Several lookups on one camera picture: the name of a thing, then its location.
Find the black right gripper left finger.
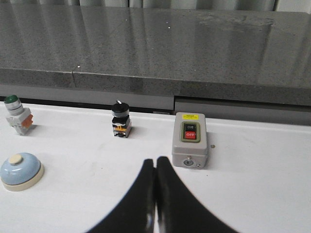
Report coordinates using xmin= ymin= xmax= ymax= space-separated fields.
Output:
xmin=89 ymin=159 xmax=156 ymax=233

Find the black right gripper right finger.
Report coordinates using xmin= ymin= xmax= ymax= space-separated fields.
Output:
xmin=155 ymin=156 xmax=236 ymax=233

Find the grey granite counter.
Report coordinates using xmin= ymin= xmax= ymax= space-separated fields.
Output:
xmin=0 ymin=2 xmax=311 ymax=125

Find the grey curtain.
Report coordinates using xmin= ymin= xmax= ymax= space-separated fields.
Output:
xmin=35 ymin=0 xmax=311 ymax=14

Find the black selector switch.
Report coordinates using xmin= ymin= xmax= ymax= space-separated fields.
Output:
xmin=111 ymin=100 xmax=132 ymax=137

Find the green pushbutton switch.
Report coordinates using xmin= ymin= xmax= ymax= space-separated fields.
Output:
xmin=4 ymin=95 xmax=33 ymax=135

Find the blue call bell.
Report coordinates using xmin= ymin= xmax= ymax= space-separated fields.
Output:
xmin=0 ymin=152 xmax=45 ymax=192

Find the grey on-off switch box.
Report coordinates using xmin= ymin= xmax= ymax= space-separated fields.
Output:
xmin=172 ymin=112 xmax=208 ymax=169

